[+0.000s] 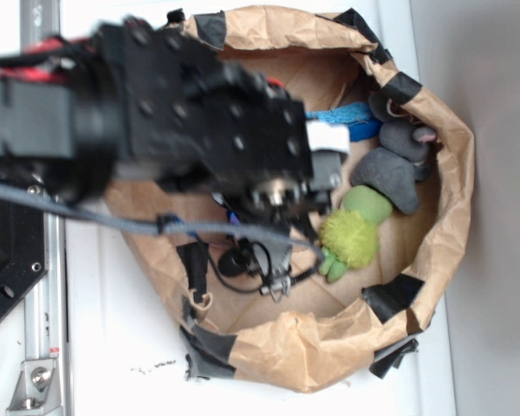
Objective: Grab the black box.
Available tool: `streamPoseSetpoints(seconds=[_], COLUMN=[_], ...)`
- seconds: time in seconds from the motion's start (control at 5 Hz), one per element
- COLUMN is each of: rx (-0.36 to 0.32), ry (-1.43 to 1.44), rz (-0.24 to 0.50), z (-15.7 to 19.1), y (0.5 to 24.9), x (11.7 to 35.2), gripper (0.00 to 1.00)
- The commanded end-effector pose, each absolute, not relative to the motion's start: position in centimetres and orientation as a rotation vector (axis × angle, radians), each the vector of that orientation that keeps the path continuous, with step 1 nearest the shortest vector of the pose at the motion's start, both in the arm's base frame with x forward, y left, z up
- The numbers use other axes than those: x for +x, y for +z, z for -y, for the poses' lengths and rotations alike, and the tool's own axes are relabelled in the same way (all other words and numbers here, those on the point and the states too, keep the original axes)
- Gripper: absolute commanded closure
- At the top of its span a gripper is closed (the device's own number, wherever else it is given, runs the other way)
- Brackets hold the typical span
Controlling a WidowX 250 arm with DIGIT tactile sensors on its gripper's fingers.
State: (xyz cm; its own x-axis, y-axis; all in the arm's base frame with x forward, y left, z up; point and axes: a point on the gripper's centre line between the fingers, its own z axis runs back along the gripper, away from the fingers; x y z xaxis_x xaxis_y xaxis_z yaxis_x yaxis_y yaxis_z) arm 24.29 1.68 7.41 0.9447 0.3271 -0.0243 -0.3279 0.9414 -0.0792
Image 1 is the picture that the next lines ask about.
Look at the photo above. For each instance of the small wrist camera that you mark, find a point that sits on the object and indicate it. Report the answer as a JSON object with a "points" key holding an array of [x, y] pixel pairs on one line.
{"points": [[271, 262]]}

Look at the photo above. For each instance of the aluminium frame rail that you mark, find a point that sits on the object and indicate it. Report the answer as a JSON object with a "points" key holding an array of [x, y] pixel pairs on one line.
{"points": [[46, 312]]}

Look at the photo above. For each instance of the black gripper finger with white pad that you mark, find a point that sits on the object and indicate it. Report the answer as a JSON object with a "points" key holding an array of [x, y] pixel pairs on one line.
{"points": [[329, 148]]}

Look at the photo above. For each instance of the blue sponge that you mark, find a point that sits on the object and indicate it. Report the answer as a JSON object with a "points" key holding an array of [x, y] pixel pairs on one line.
{"points": [[356, 116]]}

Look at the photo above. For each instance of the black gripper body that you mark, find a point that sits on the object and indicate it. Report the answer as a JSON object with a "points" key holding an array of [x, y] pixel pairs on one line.
{"points": [[240, 135]]}

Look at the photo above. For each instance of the metal corner bracket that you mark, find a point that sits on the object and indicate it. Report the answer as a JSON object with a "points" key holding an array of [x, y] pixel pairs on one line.
{"points": [[37, 389]]}

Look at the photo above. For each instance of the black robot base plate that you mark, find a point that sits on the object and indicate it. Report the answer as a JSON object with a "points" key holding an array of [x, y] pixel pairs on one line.
{"points": [[22, 253]]}

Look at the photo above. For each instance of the grey plush toy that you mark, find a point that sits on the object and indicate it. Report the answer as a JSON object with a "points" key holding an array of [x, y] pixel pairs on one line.
{"points": [[400, 161]]}

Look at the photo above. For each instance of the brown paper bag bin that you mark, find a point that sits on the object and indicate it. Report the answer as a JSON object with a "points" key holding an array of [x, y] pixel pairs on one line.
{"points": [[323, 332]]}

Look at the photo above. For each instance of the green plush toy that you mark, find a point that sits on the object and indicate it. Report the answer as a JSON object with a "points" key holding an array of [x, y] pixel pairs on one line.
{"points": [[350, 235]]}

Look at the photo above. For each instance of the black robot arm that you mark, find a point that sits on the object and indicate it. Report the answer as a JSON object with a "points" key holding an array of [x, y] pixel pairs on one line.
{"points": [[131, 102]]}

